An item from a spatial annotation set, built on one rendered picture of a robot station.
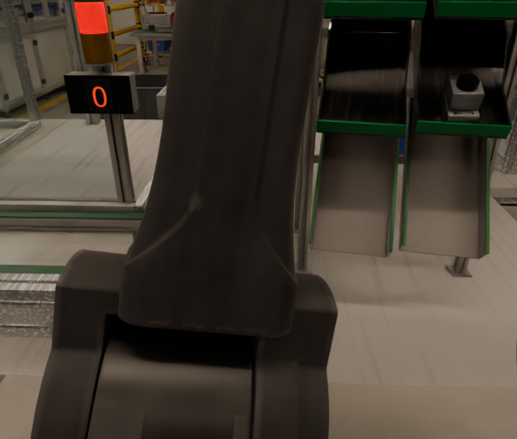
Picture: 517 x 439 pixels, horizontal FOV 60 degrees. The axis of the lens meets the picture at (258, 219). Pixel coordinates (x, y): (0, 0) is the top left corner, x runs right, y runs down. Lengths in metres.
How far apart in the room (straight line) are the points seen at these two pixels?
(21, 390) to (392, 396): 0.55
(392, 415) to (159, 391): 0.56
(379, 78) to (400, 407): 0.52
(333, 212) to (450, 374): 0.31
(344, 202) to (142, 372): 0.65
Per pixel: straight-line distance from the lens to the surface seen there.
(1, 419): 0.76
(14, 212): 1.11
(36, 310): 0.83
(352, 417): 0.69
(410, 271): 0.99
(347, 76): 0.81
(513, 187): 1.50
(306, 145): 0.81
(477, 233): 0.83
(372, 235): 0.78
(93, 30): 0.89
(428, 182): 0.84
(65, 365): 0.17
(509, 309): 0.96
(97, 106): 0.92
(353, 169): 0.81
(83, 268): 0.17
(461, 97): 0.72
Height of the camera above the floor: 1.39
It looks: 28 degrees down
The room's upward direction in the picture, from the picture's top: straight up
